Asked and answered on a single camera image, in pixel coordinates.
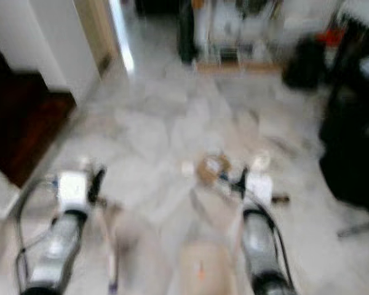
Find cluttered storage rack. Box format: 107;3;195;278
194;0;342;74

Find white plastic broom handle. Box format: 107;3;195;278
105;208;119;294

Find round white paper scrap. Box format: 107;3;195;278
249;152;271;173

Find black office chair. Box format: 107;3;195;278
319;18;369;238

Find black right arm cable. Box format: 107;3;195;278
261;197;297;289

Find tall black object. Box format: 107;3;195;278
177;3;196;64

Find grey left arm cable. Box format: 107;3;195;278
15;178;60;291

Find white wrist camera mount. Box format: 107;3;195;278
245;173;273;207
58;172;90;213

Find dark wooden stairs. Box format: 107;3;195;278
0;52;76;187

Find light wooden door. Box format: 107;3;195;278
74;0;117;74

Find brown crumpled paper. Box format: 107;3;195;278
197;154;231;185

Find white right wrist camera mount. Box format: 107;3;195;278
245;173;273;207

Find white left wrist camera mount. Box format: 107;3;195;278
58;172;90;213

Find red object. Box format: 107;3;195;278
317;29;342;47

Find black bag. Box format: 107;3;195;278
282;36;327;90

